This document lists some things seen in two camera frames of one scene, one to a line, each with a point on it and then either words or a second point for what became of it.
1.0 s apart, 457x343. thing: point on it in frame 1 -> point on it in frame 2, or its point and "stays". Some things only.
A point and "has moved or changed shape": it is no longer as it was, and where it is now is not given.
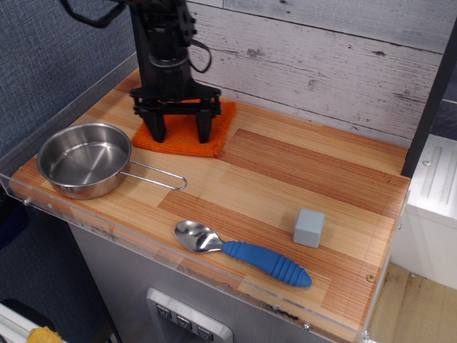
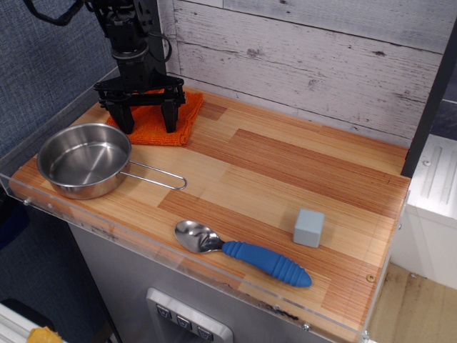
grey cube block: [308, 228] stays
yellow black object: [43, 335] stays
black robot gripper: [169, 89] -> [143, 80]
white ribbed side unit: [426, 242] stays
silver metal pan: [84, 161] stays
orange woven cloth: [182, 133] has moved or changed shape
